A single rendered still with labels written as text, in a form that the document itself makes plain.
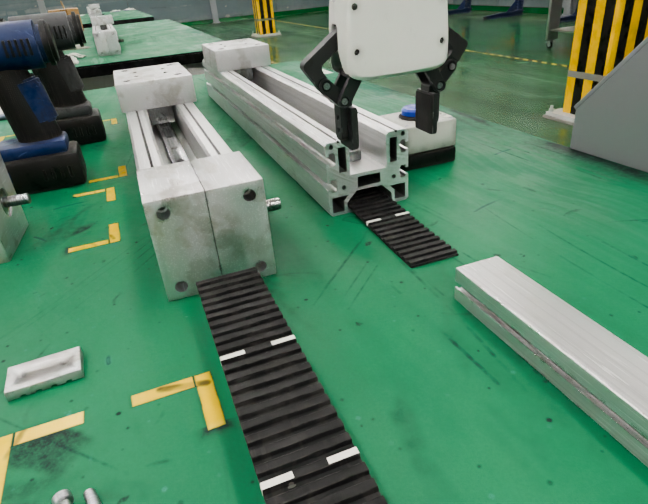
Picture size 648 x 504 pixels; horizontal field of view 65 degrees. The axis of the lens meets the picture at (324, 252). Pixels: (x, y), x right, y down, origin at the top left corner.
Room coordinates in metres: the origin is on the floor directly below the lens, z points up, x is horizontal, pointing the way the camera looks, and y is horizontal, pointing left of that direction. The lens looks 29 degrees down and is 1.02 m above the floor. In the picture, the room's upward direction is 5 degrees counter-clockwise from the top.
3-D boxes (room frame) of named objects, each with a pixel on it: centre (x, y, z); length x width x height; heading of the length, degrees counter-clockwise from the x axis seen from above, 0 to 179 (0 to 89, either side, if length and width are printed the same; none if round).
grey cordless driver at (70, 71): (0.95, 0.48, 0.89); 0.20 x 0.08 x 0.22; 111
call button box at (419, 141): (0.69, -0.13, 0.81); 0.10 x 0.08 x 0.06; 109
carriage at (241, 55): (1.15, 0.15, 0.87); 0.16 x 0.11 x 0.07; 19
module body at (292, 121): (0.92, 0.07, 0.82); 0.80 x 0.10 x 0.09; 19
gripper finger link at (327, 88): (0.47, -0.02, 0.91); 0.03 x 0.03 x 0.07; 19
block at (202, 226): (0.44, 0.10, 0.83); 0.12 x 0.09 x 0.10; 109
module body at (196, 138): (0.86, 0.25, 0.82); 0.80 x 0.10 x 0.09; 19
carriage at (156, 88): (0.86, 0.25, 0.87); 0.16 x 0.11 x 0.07; 19
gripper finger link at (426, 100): (0.51, -0.13, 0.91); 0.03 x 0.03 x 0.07; 19
